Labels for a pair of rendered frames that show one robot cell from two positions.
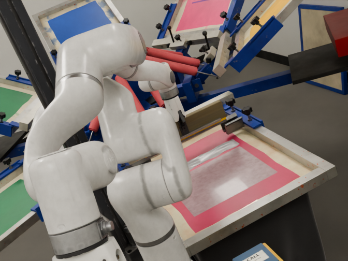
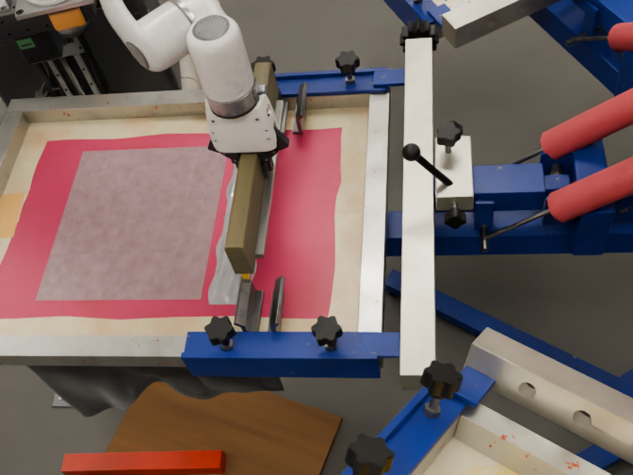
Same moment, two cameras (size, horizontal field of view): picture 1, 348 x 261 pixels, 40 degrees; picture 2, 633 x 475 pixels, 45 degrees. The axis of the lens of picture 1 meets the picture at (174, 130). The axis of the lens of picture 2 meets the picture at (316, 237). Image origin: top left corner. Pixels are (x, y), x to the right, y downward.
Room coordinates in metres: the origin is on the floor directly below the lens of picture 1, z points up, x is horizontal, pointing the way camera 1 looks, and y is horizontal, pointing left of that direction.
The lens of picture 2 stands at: (2.29, -0.75, 2.03)
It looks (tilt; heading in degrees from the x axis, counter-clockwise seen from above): 54 degrees down; 118
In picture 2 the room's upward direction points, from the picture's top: 15 degrees counter-clockwise
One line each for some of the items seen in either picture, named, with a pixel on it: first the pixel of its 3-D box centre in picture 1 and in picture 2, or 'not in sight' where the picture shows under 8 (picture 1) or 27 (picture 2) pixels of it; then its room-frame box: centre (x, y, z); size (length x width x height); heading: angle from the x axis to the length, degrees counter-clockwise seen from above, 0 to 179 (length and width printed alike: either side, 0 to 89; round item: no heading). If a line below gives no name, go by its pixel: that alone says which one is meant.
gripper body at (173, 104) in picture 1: (174, 105); (240, 120); (1.83, -0.04, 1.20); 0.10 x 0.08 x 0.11; 12
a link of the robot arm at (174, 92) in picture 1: (168, 91); (235, 90); (1.84, -0.04, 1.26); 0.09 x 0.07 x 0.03; 12
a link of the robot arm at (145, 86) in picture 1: (157, 81); (209, 40); (1.81, -0.01, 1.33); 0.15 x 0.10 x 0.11; 147
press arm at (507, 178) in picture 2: not in sight; (488, 188); (2.20, 0.04, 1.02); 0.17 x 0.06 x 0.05; 12
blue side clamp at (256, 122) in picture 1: (243, 120); (282, 352); (1.94, -0.30, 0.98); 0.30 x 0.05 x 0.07; 12
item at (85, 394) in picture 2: not in sight; (157, 372); (1.64, -0.29, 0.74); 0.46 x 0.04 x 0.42; 12
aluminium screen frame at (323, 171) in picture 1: (210, 168); (168, 212); (1.65, -0.08, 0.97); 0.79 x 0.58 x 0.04; 12
